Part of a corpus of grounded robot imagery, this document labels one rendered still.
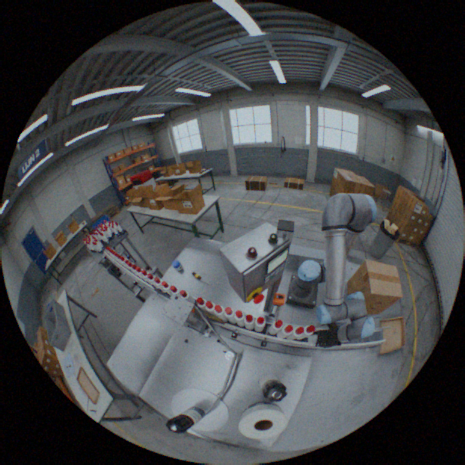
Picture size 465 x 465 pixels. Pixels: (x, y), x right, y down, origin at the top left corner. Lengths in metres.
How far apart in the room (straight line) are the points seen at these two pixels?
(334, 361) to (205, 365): 0.73
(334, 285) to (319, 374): 0.61
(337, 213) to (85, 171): 7.77
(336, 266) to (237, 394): 0.75
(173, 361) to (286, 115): 5.94
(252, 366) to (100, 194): 7.70
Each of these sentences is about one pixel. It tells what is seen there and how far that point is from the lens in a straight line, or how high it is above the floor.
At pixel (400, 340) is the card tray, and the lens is 1.47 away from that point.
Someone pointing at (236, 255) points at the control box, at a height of 1.47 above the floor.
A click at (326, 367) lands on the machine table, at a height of 0.83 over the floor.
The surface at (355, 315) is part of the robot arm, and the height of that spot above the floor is 1.22.
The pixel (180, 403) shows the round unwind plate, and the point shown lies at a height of 0.89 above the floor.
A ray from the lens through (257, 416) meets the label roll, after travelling 0.77.
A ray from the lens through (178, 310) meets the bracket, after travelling 0.68.
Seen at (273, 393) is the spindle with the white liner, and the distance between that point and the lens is 0.57.
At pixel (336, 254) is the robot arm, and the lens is 0.51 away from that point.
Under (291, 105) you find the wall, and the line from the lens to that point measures 5.58.
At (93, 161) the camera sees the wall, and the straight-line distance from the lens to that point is 7.77.
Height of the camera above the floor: 1.72
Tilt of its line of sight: 40 degrees down
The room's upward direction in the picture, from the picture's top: 9 degrees counter-clockwise
